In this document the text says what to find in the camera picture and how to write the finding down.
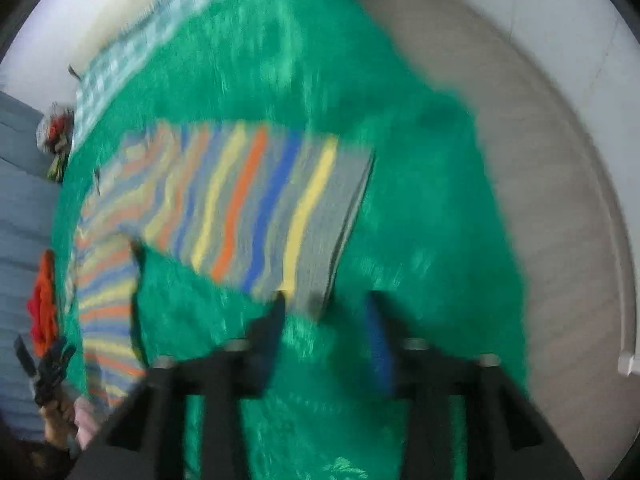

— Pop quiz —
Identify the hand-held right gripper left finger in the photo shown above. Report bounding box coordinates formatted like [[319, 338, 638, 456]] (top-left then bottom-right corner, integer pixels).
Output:
[[75, 292, 288, 480]]

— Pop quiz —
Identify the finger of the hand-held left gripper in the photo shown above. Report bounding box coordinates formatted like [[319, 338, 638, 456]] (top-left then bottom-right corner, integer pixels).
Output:
[[14, 335, 77, 406]]

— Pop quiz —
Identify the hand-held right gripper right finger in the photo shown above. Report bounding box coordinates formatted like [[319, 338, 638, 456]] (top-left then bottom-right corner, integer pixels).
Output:
[[365, 292, 583, 480]]

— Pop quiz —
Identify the striped knit sweater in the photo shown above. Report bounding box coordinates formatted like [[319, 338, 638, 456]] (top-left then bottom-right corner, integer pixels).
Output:
[[65, 120, 376, 411]]

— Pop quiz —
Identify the pile of mixed clothes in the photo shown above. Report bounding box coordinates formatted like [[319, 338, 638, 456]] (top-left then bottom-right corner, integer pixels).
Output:
[[36, 102, 76, 154]]

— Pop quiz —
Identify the person's left hand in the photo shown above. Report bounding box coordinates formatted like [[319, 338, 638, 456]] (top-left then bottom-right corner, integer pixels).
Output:
[[41, 396, 81, 452]]

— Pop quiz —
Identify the red cloth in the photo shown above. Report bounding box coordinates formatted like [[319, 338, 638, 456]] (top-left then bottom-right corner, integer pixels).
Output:
[[27, 295, 61, 357]]

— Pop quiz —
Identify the green patterned blanket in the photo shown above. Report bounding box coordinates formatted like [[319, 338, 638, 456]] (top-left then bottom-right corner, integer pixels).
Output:
[[50, 0, 531, 480]]

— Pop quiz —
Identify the grey curtain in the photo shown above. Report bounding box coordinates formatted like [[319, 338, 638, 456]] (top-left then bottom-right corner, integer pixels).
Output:
[[0, 90, 76, 441]]

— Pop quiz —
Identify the olive green cloth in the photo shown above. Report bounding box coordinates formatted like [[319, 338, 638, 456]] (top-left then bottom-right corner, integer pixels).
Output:
[[47, 152, 69, 184]]

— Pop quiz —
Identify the green checked bed sheet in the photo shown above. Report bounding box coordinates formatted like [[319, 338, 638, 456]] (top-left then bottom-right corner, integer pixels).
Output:
[[72, 0, 281, 147]]

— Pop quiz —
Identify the cream pillow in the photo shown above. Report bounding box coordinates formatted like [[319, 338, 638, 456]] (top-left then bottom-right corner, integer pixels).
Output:
[[70, 0, 201, 77]]

